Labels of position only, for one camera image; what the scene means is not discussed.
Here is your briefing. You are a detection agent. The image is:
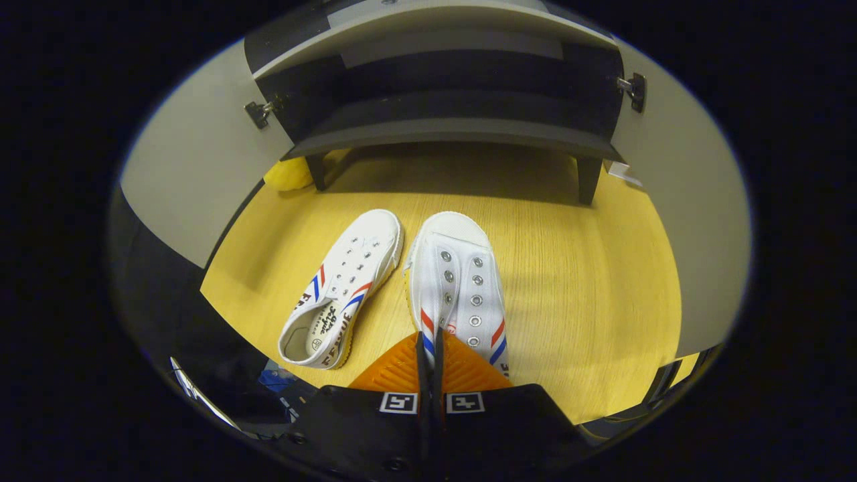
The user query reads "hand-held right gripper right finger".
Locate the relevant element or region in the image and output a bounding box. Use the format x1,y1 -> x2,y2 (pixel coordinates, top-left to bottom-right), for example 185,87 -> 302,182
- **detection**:
432,328 -> 591,482

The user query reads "metal door hinge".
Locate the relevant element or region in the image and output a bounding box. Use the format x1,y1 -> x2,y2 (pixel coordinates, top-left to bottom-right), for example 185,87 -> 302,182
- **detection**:
616,72 -> 647,113
244,97 -> 283,130

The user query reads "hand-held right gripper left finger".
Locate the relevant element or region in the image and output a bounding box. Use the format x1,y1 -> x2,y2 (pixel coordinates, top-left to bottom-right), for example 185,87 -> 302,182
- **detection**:
287,331 -> 433,482

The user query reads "grey shoe cabinet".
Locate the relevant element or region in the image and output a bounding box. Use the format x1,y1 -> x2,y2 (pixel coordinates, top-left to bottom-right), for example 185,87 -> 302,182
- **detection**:
244,0 -> 647,206

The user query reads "white striped canvas shoe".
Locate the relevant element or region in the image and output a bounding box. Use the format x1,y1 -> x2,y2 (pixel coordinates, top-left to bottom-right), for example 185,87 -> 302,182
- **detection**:
278,209 -> 404,370
404,212 -> 511,380

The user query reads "yellow plush toy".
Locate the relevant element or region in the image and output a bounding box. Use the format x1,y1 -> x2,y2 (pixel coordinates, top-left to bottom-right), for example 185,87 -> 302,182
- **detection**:
263,155 -> 315,193

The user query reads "grey shoe cabinet door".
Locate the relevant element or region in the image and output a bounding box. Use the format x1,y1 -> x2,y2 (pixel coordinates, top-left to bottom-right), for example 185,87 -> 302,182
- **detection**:
121,37 -> 295,268
606,37 -> 752,359

